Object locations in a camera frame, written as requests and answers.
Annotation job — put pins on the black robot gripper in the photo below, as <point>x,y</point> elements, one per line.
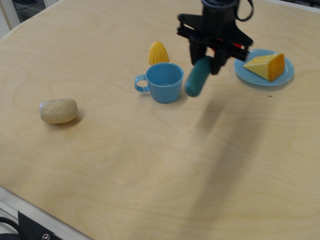
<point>217,21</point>

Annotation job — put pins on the green toy cucumber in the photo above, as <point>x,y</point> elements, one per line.
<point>198,76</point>

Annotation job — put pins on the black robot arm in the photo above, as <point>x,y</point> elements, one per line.
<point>216,29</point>

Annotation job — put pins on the blue plastic cup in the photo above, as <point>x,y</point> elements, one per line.
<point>162,80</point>

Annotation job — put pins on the red toy cheese wheel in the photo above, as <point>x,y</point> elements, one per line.
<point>224,45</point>

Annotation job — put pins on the light blue plate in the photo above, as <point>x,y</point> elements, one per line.
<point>250,77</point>

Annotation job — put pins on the yellow toy corn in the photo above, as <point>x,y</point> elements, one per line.
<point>157,53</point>

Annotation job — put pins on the yellow toy cheese wedge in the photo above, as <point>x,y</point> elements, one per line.
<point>269,67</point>

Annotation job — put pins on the beige toy potato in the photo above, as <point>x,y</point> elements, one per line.
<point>58,111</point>

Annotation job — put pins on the aluminium table frame rail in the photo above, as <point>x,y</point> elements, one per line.
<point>11,204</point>

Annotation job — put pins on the black corner bracket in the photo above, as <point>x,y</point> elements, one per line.
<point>34,231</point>

